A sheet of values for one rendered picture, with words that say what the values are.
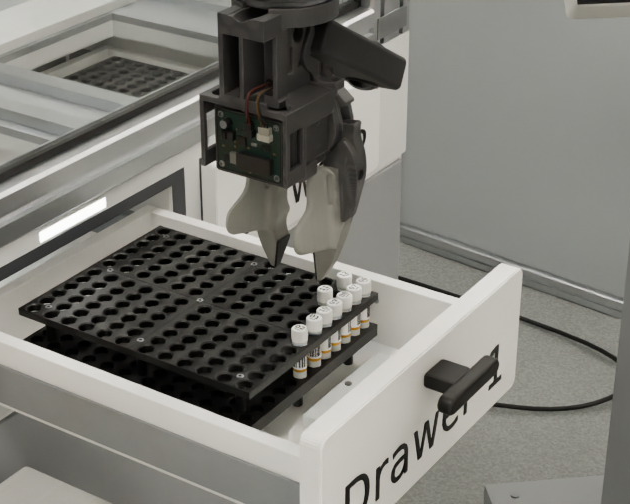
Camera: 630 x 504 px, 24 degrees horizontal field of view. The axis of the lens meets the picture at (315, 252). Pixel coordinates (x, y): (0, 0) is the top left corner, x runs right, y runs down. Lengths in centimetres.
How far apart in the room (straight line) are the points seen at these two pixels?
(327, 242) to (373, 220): 62
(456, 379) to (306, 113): 22
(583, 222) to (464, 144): 31
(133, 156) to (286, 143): 33
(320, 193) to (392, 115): 63
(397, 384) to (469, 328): 11
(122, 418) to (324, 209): 21
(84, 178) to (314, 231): 27
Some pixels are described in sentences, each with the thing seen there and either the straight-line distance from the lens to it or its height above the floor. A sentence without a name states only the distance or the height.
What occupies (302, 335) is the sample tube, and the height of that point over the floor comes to 91.
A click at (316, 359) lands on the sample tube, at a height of 88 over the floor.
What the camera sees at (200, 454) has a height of 87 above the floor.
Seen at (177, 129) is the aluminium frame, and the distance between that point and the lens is 130.
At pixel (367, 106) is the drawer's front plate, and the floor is 90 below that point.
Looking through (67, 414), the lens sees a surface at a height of 85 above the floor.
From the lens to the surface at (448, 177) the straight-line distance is 312.
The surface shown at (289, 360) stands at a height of 90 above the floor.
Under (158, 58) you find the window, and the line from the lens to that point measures 128.
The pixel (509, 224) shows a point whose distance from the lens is 307.
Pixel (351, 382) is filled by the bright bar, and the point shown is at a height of 85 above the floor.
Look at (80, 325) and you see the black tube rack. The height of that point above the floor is 90.
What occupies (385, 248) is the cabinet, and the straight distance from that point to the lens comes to 169.
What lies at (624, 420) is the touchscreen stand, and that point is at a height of 28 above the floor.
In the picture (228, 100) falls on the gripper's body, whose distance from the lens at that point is 96.
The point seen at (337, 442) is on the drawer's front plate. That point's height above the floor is 92.
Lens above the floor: 146
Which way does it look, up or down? 27 degrees down
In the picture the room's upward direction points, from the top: straight up
